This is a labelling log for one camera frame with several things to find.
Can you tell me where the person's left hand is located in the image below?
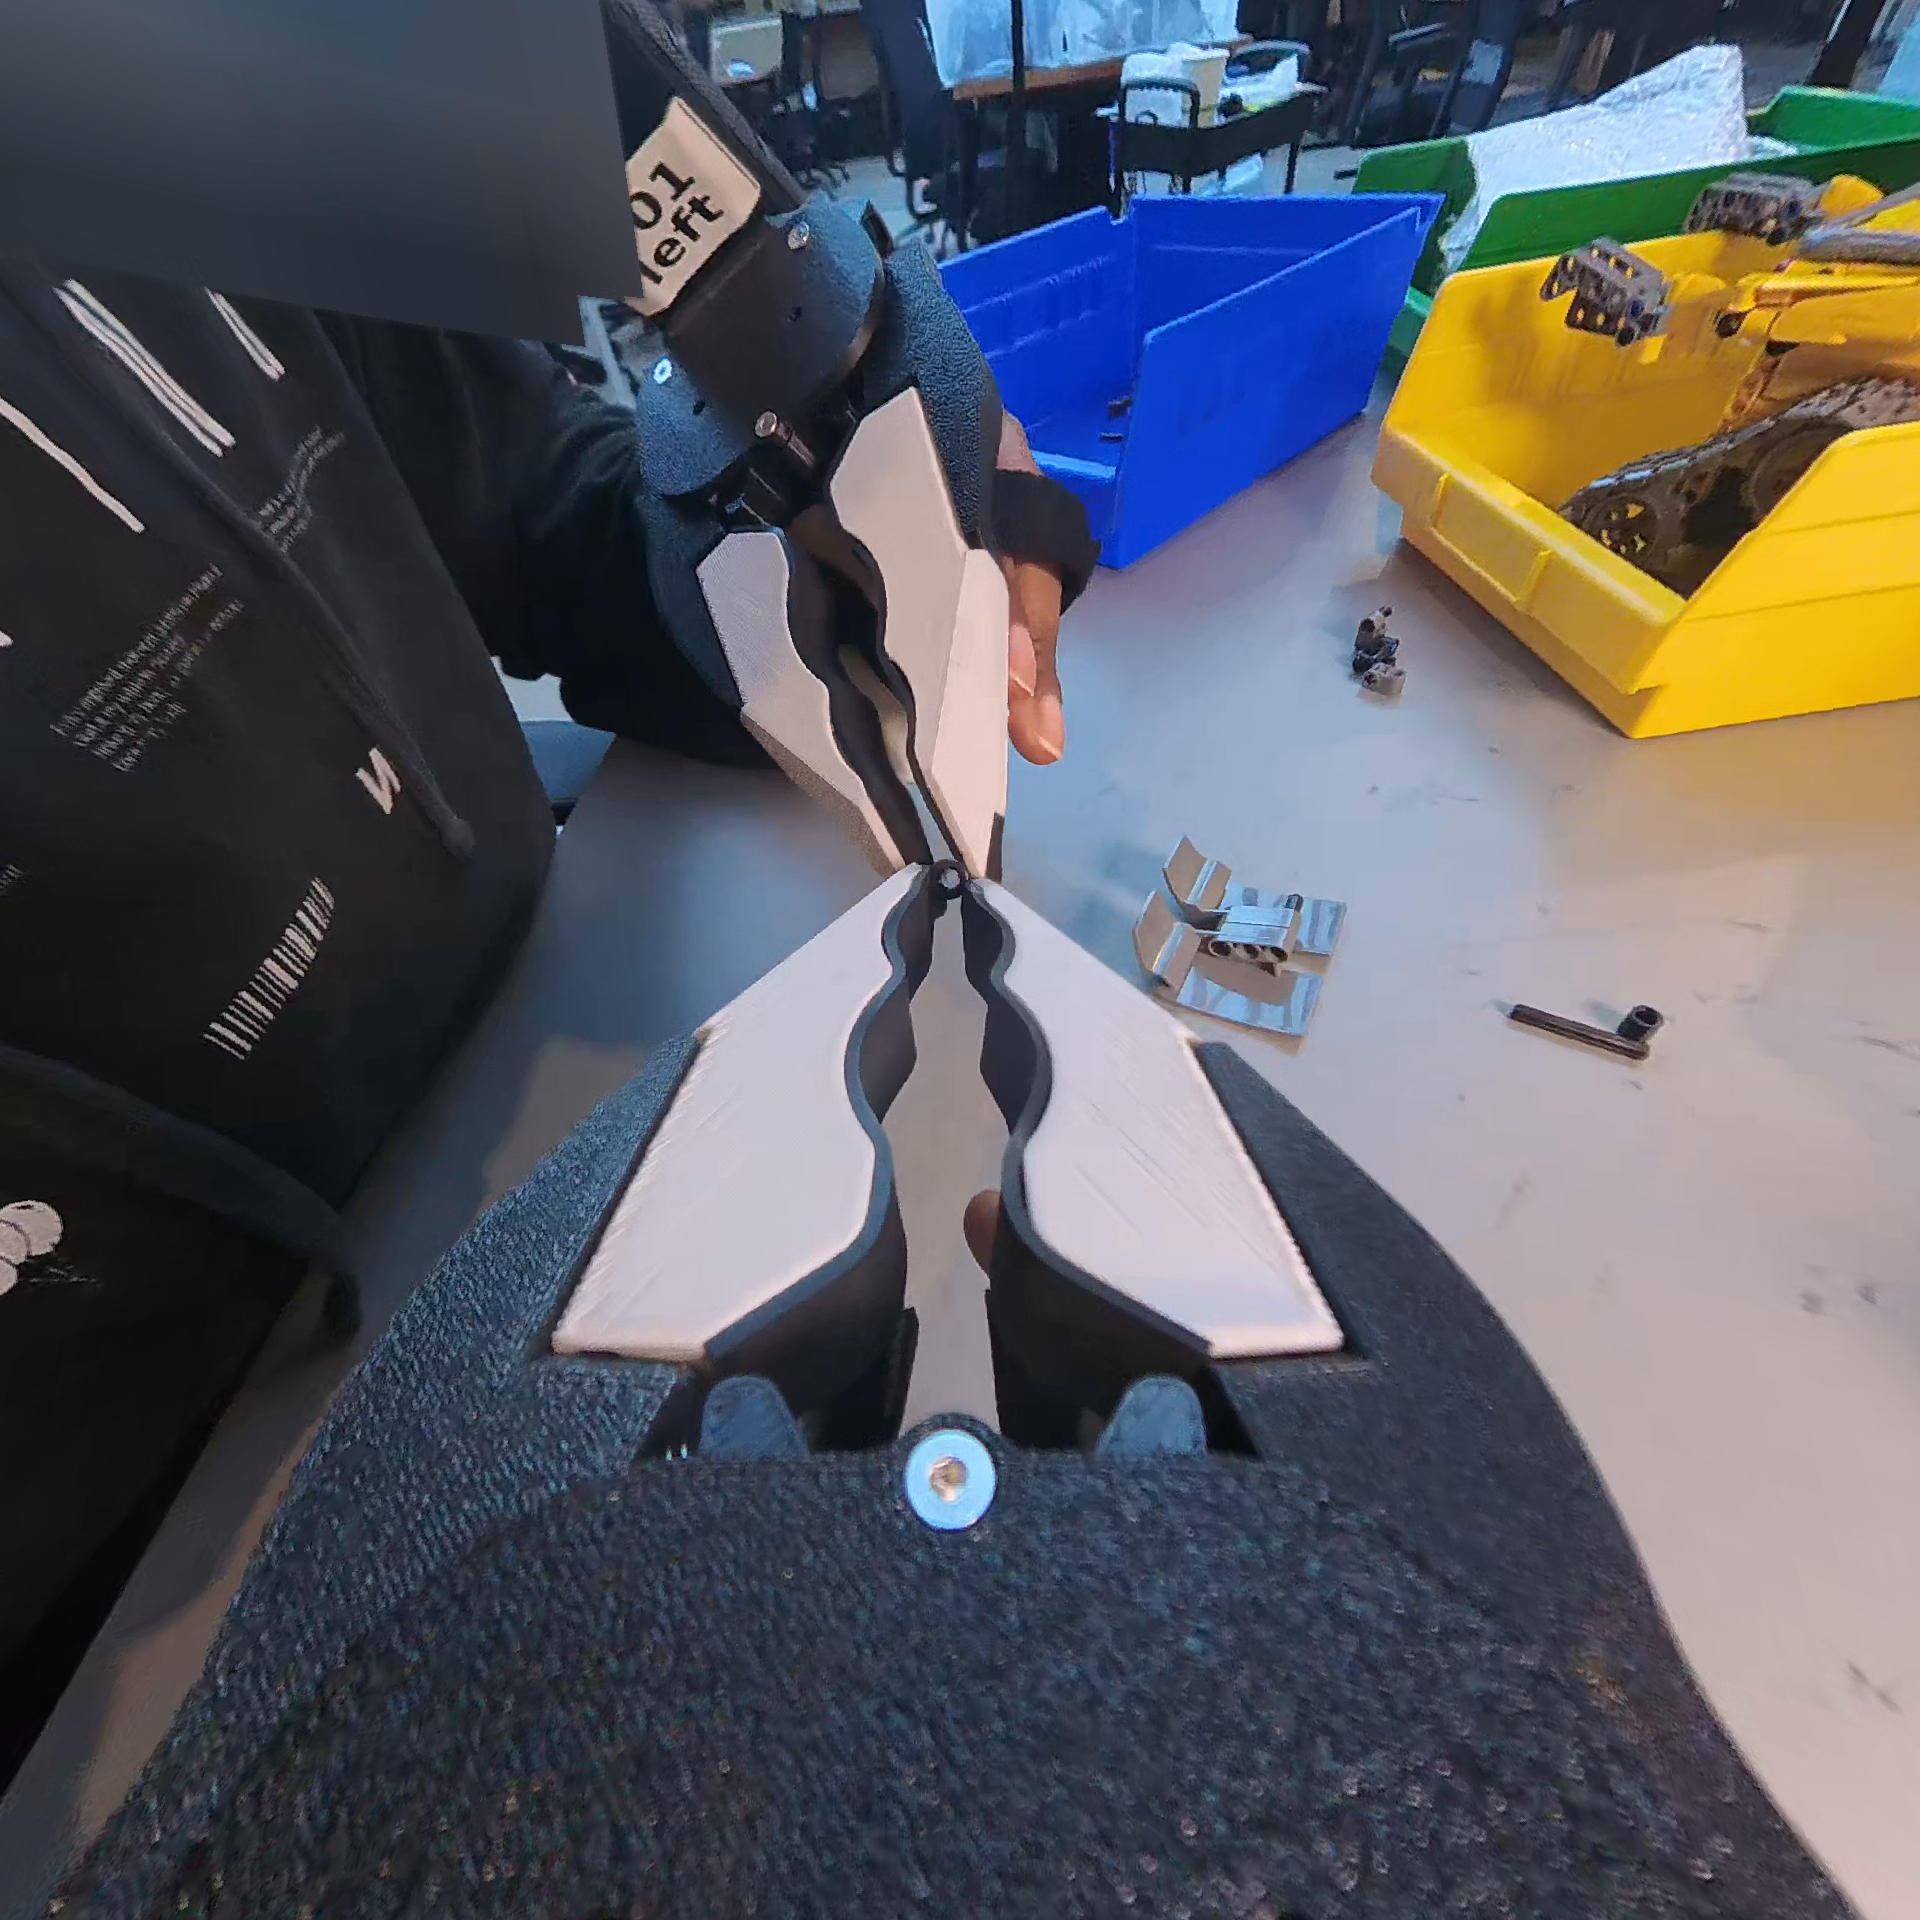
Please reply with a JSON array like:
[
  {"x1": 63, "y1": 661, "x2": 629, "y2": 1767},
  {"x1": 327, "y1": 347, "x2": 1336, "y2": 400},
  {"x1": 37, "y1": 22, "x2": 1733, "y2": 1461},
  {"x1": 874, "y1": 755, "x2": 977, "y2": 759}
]
[{"x1": 990, "y1": 416, "x2": 1070, "y2": 767}]

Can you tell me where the yellow tracked toy robot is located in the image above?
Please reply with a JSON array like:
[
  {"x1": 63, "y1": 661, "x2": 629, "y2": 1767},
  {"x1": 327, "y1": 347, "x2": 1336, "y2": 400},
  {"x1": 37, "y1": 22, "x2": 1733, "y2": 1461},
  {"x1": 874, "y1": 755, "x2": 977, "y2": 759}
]
[{"x1": 1543, "y1": 171, "x2": 1920, "y2": 581}]

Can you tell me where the blue plastic bin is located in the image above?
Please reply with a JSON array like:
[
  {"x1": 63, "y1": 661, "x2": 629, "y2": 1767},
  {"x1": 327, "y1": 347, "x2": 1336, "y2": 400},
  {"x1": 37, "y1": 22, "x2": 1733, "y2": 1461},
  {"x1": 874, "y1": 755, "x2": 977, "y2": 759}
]
[{"x1": 937, "y1": 191, "x2": 1447, "y2": 573}]

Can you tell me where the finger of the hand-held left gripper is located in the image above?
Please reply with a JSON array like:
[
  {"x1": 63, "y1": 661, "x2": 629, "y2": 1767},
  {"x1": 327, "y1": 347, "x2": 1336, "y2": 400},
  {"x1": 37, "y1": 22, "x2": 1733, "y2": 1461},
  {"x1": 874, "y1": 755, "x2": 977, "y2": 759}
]
[
  {"x1": 696, "y1": 527, "x2": 921, "y2": 872},
  {"x1": 824, "y1": 384, "x2": 1009, "y2": 880}
]

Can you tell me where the person's left forearm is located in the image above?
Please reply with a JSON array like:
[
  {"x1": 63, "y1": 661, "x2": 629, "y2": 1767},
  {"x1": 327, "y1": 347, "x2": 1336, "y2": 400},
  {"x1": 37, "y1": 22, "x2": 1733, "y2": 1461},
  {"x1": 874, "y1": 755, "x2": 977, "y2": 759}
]
[{"x1": 495, "y1": 351, "x2": 775, "y2": 767}]

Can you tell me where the green plastic bin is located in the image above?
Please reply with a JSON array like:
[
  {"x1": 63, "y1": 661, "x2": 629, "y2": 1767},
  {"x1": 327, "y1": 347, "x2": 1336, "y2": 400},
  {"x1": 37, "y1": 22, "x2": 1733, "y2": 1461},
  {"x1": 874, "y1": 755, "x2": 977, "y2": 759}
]
[{"x1": 1350, "y1": 87, "x2": 1920, "y2": 376}]

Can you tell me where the silver panel toy piece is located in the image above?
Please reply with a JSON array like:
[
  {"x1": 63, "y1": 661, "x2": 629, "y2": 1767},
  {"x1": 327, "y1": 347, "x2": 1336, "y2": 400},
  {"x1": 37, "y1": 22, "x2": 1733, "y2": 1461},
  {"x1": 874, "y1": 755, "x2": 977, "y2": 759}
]
[{"x1": 1130, "y1": 834, "x2": 1349, "y2": 1038}]

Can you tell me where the black utility cart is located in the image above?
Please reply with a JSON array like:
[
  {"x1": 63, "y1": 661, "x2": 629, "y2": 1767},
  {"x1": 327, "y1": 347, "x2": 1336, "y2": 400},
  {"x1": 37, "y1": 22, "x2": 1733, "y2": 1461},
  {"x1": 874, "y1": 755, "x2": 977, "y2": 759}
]
[{"x1": 1110, "y1": 45, "x2": 1329, "y2": 200}]

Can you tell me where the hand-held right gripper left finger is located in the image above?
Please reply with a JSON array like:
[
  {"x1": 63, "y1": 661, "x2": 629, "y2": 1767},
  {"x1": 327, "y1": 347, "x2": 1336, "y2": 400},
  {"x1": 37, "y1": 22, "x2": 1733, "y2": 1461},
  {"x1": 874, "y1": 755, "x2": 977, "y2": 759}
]
[{"x1": 551, "y1": 867, "x2": 934, "y2": 1413}]

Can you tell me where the black axle rod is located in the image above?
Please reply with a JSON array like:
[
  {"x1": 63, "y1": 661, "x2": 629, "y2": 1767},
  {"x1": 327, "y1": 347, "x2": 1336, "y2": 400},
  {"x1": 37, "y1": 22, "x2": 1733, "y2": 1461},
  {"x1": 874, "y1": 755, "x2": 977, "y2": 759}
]
[{"x1": 1506, "y1": 999, "x2": 1649, "y2": 1064}]

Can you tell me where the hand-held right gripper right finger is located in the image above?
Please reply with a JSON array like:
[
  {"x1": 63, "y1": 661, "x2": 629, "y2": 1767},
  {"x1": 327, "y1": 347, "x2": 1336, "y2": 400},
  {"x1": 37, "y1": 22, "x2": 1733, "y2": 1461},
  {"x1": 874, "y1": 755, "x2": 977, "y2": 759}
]
[{"x1": 959, "y1": 872, "x2": 1345, "y2": 1448}]

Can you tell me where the deep yellow plastic bin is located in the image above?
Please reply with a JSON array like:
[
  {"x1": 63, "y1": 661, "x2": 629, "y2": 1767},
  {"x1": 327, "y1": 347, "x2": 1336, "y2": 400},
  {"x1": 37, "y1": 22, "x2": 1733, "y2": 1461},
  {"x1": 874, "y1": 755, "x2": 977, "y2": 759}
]
[{"x1": 1370, "y1": 223, "x2": 1920, "y2": 740}]

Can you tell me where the grey office chair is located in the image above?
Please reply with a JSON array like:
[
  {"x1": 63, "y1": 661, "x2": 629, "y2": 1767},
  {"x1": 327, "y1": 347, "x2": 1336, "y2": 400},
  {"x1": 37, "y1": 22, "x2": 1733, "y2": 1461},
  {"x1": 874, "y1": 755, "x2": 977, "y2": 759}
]
[{"x1": 517, "y1": 720, "x2": 621, "y2": 828}]

